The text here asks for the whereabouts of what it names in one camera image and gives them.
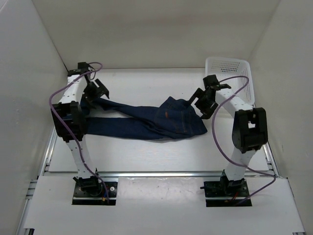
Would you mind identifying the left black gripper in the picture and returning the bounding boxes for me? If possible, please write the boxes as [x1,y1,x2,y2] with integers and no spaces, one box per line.
[82,79,110,109]

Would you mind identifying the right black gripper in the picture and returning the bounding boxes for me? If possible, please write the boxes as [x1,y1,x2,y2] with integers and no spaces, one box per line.
[187,88,218,119]

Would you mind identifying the dark blue denim trousers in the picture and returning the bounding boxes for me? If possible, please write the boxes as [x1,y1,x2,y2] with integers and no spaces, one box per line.
[82,96,207,140]

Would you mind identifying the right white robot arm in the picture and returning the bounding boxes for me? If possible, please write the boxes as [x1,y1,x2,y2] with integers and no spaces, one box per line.
[189,75,268,196]

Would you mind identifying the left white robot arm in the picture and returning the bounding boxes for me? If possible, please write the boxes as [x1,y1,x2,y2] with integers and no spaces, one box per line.
[48,62,109,197]

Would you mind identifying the white plastic mesh basket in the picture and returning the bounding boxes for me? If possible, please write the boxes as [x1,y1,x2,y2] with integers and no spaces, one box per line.
[205,57,255,106]

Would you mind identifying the aluminium left frame rail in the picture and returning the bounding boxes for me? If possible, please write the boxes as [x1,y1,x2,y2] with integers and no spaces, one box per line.
[15,127,57,235]

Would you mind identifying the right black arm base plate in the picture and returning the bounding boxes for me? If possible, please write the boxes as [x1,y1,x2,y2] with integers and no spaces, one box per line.
[200,181,252,208]

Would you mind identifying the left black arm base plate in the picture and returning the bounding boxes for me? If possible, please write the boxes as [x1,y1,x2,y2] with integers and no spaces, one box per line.
[72,176,118,206]

